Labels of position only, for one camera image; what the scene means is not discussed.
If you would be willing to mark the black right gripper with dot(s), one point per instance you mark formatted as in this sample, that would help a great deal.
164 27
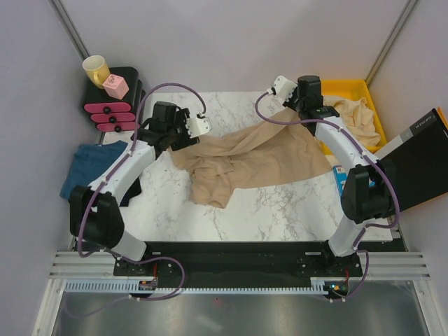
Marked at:
290 103

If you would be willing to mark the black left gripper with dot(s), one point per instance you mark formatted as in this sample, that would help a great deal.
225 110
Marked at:
180 117

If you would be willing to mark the tan beige t shirt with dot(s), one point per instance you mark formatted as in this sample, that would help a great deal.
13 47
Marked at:
265 154

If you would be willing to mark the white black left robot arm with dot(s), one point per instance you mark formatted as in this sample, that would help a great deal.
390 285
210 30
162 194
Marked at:
95 215

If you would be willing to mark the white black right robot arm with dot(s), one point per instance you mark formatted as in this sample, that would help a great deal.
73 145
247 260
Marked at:
368 192

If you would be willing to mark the yellow plastic bin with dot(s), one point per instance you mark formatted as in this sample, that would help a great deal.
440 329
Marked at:
355 89

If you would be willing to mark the black pink drawer unit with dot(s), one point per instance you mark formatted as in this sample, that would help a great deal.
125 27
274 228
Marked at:
110 114

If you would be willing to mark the cream yellow t shirt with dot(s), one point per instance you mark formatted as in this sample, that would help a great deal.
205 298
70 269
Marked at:
357 117

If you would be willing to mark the pink cube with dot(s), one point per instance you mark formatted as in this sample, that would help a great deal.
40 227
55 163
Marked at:
115 86

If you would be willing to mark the blue white booklet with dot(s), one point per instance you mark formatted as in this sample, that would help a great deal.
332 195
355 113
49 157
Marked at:
340 178

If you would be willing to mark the blue folded t shirt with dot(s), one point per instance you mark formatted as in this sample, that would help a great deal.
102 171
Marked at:
89 162

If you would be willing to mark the yellow mug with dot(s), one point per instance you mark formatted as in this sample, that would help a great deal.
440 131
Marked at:
97 70

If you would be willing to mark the black clip file binder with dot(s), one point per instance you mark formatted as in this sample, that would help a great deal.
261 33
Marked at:
419 154

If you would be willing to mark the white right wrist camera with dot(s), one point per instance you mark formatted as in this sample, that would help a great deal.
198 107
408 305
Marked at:
282 88

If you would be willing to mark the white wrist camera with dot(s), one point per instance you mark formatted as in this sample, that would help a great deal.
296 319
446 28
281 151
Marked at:
197 127
282 88

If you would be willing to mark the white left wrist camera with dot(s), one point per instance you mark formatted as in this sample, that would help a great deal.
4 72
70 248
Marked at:
197 127

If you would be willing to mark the left aluminium corner post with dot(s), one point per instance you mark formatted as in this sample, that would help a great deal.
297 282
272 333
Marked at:
69 27

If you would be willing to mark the aluminium corner post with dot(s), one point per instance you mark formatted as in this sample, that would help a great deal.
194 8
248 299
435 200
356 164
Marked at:
404 17
69 27

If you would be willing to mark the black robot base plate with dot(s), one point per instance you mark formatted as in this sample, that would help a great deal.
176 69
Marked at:
169 250

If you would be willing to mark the right aluminium corner post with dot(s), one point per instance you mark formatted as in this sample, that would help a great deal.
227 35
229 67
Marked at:
404 17

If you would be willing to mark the white slotted cable duct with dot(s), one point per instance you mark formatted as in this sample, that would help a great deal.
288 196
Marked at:
142 287

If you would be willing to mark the aluminium frame rail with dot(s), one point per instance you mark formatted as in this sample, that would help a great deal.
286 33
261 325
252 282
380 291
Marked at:
375 265

